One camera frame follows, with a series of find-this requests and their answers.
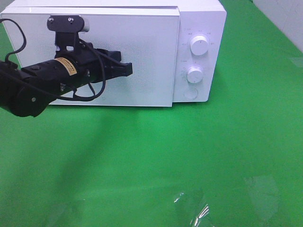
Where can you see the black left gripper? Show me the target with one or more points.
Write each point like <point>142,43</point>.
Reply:
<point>78,57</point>

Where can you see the white microwave knob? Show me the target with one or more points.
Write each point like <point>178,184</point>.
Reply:
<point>199,45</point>
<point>195,75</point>

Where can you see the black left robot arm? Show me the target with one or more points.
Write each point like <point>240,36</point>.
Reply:
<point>29,90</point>

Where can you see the white microwave oven body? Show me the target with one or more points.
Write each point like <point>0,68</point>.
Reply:
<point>196,17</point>

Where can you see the clear tape patch near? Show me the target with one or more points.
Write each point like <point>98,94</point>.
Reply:
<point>191,209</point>

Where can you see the clear tape patch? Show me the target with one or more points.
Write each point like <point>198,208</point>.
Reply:
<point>297,61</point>
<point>191,209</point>
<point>264,195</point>

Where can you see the clear tape patch far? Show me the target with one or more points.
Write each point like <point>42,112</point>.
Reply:
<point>297,61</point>

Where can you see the clear tape patch right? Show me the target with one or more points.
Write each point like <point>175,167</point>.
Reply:
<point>264,195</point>

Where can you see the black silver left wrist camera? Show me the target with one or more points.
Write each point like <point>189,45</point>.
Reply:
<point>67,23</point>

